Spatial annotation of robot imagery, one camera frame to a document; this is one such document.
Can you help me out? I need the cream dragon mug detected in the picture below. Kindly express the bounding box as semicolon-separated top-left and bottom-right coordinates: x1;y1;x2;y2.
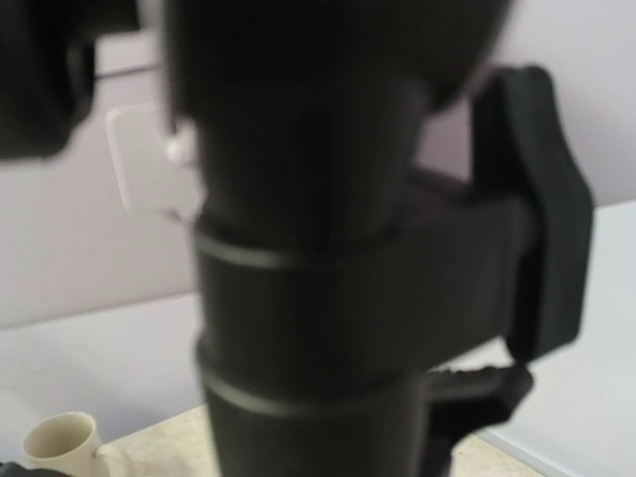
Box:
22;412;135;476

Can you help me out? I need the silver tripod stand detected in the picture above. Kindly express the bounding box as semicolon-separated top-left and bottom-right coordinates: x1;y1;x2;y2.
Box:
162;1;593;476

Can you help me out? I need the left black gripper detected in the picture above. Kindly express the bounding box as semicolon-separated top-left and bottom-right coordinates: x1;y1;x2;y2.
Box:
1;0;140;161

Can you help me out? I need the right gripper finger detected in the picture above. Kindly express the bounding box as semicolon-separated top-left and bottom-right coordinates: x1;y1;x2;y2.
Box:
426;365;534;476

